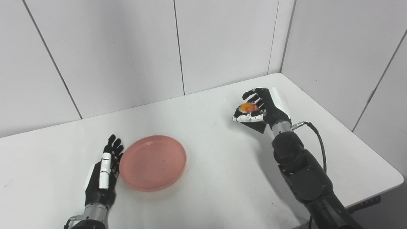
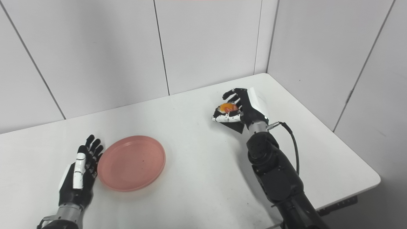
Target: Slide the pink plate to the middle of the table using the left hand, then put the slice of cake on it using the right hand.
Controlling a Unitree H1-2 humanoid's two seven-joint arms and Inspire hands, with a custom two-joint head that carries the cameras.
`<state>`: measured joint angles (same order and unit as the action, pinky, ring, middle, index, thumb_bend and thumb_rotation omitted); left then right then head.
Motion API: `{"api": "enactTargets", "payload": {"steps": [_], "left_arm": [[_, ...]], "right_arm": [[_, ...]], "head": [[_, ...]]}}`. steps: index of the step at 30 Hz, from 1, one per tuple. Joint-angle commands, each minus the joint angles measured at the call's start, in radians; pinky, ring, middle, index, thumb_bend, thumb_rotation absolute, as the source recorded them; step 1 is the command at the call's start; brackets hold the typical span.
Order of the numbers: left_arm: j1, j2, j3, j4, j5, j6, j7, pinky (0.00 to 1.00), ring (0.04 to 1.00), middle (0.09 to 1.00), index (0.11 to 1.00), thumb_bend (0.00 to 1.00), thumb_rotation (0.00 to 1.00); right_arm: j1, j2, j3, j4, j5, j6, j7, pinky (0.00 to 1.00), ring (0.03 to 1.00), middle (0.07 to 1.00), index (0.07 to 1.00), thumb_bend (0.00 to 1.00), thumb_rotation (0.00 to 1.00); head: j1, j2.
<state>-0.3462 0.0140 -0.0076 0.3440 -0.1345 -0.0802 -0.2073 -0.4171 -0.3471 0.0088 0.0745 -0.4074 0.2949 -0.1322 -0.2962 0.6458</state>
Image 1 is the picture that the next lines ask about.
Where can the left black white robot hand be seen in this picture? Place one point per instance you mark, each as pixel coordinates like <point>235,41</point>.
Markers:
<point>101,184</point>

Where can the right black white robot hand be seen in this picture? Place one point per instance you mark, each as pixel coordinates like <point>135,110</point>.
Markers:
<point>265,108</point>

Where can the chocolate cake slice with fruit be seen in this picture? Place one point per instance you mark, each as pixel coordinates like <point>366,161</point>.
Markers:
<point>252,117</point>

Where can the pink round plate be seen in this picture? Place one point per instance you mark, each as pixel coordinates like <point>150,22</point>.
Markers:
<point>153,162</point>

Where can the black table frame bracket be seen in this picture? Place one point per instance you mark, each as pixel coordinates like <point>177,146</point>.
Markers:
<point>365,203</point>

